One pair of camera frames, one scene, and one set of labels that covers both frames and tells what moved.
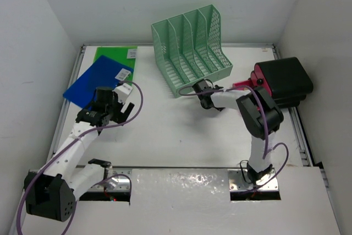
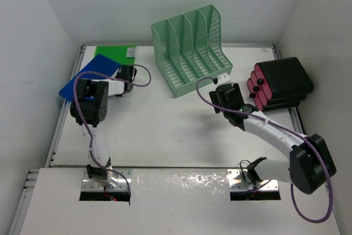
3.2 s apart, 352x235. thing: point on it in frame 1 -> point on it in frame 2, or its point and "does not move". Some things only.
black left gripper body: [114, 109] -> [119, 95]
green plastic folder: [125, 55] does not move
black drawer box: [287, 81] does not move
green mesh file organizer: [188, 48] does not move
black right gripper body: [203, 105] -> [215, 99]
